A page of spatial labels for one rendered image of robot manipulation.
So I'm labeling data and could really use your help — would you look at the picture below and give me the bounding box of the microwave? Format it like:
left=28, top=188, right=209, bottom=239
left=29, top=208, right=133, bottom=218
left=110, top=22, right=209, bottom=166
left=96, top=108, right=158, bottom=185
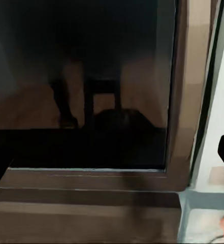
left=0, top=0, right=224, bottom=194

